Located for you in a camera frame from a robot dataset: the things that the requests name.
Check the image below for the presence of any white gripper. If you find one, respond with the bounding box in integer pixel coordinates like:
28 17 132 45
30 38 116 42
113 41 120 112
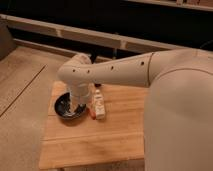
68 84 91 107

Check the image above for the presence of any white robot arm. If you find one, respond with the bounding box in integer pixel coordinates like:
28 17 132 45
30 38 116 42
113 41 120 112
58 48 213 171

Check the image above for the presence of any orange carrot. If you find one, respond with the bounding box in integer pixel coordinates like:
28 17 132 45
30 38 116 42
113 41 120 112
89 109 96 120

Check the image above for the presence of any white bottle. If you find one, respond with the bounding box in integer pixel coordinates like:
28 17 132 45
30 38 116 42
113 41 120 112
93 90 106 120

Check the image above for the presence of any wooden board table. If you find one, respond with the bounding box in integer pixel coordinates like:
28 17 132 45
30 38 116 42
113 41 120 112
39 81 148 170

